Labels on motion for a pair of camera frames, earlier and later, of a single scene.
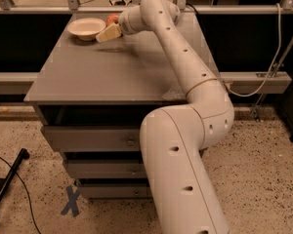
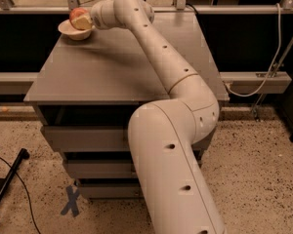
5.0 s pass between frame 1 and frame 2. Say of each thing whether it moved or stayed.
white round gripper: moved
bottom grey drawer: stayed
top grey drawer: stayed
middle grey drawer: stayed
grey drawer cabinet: stayed
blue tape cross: stayed
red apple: moved
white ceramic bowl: moved
